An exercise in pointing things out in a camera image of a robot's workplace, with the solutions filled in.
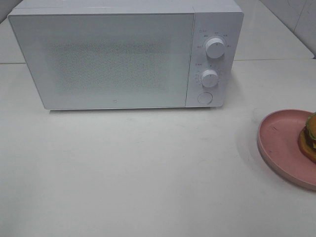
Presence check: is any white microwave knob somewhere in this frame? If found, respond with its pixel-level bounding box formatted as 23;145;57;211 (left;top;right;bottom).
200;69;219;88
205;36;226;59

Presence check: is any toy burger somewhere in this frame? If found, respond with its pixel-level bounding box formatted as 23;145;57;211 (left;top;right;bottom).
298;113;316;163

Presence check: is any lower white microwave knob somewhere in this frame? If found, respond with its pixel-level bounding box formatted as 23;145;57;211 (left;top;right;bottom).
200;69;219;88

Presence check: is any pink round plate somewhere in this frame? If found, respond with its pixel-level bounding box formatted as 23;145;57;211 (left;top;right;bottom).
257;109;316;191

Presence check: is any white microwave oven body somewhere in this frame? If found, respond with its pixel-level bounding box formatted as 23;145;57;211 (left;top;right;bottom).
8;0;244;109

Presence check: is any upper white microwave knob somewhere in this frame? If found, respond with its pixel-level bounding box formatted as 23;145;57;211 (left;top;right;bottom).
205;36;226;59

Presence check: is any white microwave door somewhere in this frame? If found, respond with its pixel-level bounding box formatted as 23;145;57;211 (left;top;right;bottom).
9;14;194;110

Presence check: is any round white door button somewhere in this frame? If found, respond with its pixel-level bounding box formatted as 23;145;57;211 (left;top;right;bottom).
197;92;213;105

